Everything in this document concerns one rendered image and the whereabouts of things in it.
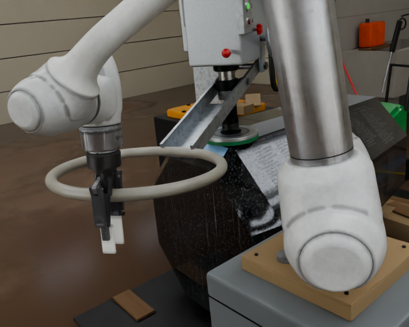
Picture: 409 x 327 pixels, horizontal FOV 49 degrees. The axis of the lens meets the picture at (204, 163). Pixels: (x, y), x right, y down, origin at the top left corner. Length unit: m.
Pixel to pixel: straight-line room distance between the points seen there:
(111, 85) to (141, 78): 7.93
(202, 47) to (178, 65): 7.72
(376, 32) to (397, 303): 4.56
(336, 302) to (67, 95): 0.61
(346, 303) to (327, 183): 0.28
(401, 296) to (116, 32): 0.73
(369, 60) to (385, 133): 2.63
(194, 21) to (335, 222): 1.16
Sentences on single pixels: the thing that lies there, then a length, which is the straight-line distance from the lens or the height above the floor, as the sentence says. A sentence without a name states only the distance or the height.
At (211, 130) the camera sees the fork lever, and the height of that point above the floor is 0.99.
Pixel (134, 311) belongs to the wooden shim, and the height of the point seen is 0.03.
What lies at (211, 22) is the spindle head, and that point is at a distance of 1.66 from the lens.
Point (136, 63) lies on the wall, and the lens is 8.82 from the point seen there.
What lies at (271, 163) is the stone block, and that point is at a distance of 1.76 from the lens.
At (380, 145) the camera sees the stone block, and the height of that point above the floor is 0.70.
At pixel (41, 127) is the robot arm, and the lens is 0.80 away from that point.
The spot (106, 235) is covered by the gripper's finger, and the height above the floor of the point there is 0.91.
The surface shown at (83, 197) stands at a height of 0.98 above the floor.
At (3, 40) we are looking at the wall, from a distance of 7.78.
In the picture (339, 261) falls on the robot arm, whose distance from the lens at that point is 0.68.
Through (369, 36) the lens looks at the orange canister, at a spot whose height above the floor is 0.98.
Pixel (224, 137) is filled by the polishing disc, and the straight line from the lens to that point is 1.73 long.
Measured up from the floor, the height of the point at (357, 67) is 0.70.
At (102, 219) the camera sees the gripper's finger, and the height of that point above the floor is 0.96.
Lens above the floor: 1.35
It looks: 18 degrees down
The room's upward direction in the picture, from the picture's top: 5 degrees counter-clockwise
